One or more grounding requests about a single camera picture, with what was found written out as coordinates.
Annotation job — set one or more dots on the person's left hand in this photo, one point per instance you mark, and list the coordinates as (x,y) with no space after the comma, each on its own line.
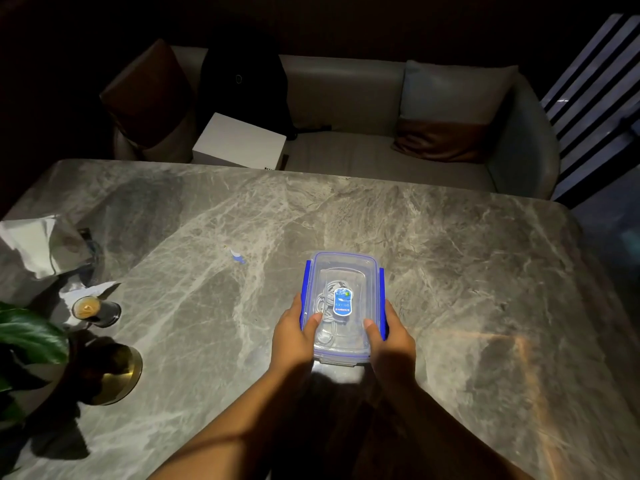
(292,344)

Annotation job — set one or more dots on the person's right hand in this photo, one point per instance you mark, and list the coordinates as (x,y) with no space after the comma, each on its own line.
(395,349)

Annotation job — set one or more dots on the person's left thumb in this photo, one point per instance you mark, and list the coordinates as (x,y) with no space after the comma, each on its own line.
(313,325)

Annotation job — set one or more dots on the person's right thumb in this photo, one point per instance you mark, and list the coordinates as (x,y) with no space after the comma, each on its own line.
(372,332)

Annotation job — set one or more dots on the clear blue-clipped plastic container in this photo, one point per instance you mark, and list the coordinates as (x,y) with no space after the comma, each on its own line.
(342,307)

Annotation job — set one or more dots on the person's right forearm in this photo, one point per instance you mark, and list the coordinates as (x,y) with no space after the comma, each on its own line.
(445,434)

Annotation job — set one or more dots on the person's left forearm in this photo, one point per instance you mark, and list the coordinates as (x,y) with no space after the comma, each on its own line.
(225,429)

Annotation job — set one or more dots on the small blue-capped bottle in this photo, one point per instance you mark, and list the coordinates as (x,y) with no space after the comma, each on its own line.
(237,256)

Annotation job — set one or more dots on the white box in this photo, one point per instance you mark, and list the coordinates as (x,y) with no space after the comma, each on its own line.
(239,143)

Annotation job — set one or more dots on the grey sofa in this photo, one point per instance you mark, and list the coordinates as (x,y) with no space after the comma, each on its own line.
(360,124)

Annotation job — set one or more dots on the gold round plant pot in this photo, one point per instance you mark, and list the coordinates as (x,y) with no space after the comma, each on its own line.
(112,374)

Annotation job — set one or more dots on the small dark glass cup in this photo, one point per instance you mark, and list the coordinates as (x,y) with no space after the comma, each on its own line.
(96,309)

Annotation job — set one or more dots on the grey and brown cushion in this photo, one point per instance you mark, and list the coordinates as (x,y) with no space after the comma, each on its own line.
(450,112)

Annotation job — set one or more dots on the white paper napkin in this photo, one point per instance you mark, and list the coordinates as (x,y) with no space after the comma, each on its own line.
(82,289)

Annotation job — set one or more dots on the black backpack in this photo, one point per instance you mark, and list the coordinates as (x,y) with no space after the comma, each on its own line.
(245,79)

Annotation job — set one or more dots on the green plant leaves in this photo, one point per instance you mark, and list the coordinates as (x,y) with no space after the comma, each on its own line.
(27,344)

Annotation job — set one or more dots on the striped window blind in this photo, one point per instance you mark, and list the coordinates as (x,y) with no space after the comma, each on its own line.
(592,102)

